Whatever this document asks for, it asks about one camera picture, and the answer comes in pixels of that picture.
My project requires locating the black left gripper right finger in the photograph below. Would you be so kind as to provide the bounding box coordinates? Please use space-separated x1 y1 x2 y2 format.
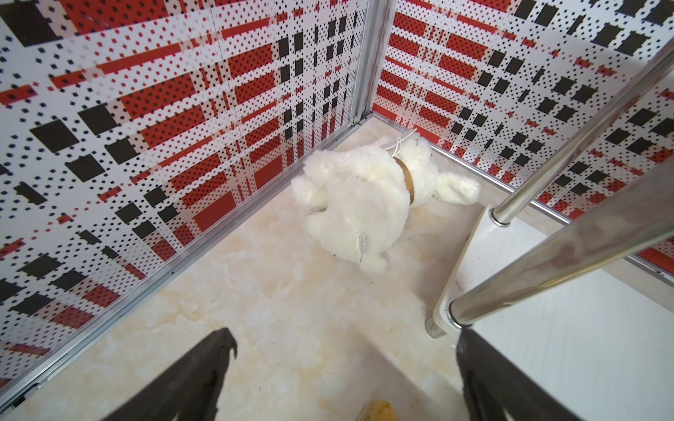
456 328 578 420

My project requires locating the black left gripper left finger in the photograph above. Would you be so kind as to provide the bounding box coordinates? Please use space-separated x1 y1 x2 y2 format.
106 328 238 420

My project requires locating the white two-tier shelf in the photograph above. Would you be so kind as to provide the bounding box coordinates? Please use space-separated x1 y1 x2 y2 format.
426 44 673 420

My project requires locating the gold tissue pack left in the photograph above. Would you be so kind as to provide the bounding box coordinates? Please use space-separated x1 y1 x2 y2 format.
357 399 398 421

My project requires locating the white plush toy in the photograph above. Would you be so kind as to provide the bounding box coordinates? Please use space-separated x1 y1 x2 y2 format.
291 132 481 275

